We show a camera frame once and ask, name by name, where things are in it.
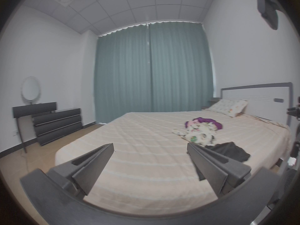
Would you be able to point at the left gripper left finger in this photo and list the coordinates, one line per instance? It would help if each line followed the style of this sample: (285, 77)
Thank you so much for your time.
(89, 169)

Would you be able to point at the bed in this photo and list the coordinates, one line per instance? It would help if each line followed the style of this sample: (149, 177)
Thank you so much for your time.
(152, 137)

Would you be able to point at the pink garment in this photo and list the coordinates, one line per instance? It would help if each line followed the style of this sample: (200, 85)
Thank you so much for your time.
(192, 123)

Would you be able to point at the blue-green curtain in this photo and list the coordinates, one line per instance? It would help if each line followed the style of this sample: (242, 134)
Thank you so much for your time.
(152, 71)

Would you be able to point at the white printed pyjama top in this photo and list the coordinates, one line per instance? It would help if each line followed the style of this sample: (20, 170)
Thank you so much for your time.
(199, 135)

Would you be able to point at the grey bedside table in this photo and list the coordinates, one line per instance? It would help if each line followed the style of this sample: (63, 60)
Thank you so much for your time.
(211, 103)

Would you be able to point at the purple garment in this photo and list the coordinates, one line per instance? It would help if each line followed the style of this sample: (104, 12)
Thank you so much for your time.
(211, 122)

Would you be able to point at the black T-shirt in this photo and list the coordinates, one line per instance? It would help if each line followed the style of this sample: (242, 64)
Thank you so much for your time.
(230, 152)

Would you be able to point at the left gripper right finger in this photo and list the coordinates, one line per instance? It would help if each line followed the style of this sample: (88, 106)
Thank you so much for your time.
(215, 167)

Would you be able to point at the round white ceiling lamp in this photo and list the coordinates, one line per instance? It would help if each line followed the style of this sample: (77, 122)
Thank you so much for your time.
(30, 88)

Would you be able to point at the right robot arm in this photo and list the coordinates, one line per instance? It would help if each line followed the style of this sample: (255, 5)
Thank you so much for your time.
(295, 144)

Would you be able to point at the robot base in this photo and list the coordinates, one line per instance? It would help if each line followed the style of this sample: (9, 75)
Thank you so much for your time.
(283, 184)

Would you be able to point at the white printed pillow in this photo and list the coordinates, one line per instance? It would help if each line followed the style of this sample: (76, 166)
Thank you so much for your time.
(228, 106)

